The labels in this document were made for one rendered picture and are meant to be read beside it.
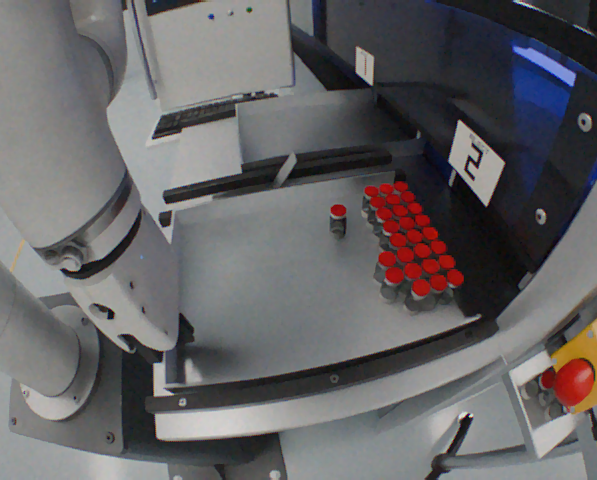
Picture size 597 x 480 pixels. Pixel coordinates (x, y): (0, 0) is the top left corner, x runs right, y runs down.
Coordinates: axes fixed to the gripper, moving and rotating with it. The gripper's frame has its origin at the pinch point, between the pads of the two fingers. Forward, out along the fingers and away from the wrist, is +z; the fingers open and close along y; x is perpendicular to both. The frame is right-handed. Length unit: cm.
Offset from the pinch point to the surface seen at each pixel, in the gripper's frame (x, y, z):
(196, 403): -1.0, -7.5, 2.4
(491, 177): -35.0, 3.5, -9.6
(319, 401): -13.1, -8.9, 4.6
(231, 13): -11, 88, -18
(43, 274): 149, 101, 91
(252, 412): -6.2, -8.7, 4.5
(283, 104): -20, 54, 3
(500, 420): -85, -28, 93
